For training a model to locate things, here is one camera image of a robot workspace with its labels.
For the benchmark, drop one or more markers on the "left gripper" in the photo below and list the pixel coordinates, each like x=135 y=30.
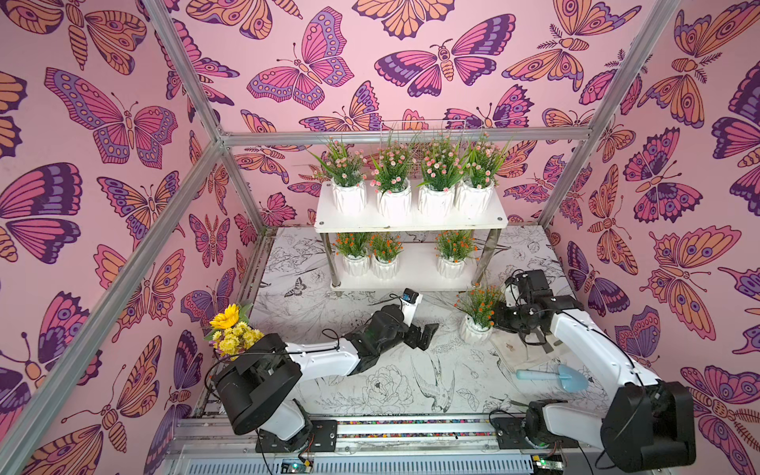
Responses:
x=427 y=332

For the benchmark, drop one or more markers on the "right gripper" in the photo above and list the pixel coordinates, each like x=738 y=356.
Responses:
x=514 y=318

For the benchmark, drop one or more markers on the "orange flower pot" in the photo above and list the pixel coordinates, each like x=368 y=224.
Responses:
x=478 y=306
x=385 y=250
x=454 y=247
x=353 y=248

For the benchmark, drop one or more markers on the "pink flower pot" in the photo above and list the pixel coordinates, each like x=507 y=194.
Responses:
x=482 y=160
x=345 y=168
x=442 y=169
x=391 y=171

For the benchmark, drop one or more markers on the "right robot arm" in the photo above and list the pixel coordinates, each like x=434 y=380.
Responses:
x=648 y=423

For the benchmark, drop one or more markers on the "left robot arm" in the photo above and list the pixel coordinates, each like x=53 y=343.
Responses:
x=255 y=389

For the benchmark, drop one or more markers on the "white two-tier rack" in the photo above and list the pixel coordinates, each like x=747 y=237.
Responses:
x=418 y=261

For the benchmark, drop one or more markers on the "light blue scoop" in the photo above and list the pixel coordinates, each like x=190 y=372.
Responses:
x=569 y=379

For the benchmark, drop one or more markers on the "yellow flower bouquet vase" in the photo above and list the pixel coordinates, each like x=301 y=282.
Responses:
x=231 y=332

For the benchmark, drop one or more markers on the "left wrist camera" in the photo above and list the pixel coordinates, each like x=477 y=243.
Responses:
x=410 y=301

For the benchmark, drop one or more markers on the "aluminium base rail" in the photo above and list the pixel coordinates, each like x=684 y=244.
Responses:
x=458 y=444

